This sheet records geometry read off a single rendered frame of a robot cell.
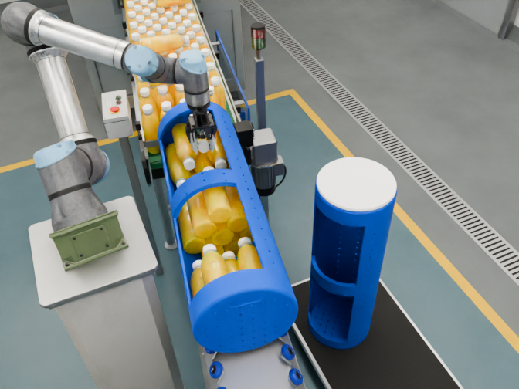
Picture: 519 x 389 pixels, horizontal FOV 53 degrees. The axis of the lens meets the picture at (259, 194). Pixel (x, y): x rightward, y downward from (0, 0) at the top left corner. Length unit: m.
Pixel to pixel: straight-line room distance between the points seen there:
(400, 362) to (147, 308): 1.26
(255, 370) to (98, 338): 0.49
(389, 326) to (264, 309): 1.26
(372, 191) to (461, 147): 2.06
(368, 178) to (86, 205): 0.96
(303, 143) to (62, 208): 2.47
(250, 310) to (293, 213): 1.87
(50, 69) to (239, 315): 0.89
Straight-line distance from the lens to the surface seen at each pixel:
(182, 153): 1.84
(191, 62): 1.50
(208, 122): 1.62
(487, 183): 3.62
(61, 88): 1.67
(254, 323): 1.42
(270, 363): 1.54
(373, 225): 1.84
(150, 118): 2.16
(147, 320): 1.69
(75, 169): 1.50
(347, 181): 1.86
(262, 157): 2.35
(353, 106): 4.09
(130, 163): 2.40
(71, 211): 1.46
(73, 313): 1.58
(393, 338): 2.54
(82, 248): 1.51
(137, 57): 1.42
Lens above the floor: 2.28
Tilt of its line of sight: 44 degrees down
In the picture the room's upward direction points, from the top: 3 degrees counter-clockwise
